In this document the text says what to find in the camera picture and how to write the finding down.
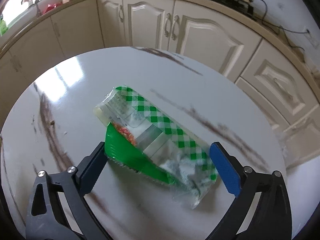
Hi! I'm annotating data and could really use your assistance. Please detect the black power cable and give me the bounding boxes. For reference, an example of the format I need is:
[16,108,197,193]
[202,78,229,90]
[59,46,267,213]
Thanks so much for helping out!
[251,0,312,55]

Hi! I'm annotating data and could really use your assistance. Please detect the cream kitchen cabinets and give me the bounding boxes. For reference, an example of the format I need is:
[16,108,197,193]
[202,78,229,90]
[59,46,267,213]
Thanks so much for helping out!
[1,0,319,168]

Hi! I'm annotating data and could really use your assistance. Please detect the green checkered clear wrapper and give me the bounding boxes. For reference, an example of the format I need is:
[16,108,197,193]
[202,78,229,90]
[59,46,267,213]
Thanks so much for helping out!
[93,86,217,209]

